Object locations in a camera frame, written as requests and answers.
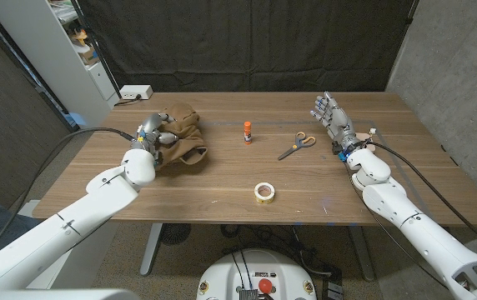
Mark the white power strip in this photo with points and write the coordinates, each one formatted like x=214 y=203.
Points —
x=135 y=91

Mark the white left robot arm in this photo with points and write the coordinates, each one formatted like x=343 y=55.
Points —
x=76 y=216

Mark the orange glue stick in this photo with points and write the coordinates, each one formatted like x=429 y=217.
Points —
x=247 y=133

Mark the brown jacket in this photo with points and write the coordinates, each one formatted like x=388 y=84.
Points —
x=186 y=137

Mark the yellow toy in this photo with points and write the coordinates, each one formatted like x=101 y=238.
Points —
x=80 y=37

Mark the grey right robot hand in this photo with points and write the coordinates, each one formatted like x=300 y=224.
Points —
x=338 y=123

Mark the grey table leg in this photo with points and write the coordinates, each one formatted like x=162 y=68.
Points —
x=151 y=250
x=363 y=254

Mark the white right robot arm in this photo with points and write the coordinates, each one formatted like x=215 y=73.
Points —
x=426 y=237

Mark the black backdrop curtain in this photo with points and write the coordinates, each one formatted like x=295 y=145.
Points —
x=255 y=41

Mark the white shelf cabinet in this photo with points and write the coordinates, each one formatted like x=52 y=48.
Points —
x=51 y=62

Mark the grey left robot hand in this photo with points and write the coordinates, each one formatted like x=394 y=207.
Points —
x=151 y=133

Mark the white tape roll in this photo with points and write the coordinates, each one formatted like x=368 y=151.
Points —
x=264 y=200

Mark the black round floor base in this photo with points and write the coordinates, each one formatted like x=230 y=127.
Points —
x=175 y=233

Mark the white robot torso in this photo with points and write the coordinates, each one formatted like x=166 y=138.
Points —
x=255 y=271

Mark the cardboard box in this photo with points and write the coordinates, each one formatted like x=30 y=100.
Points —
x=88 y=56

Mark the black backdrop stand pole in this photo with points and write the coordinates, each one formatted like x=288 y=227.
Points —
x=96 y=50

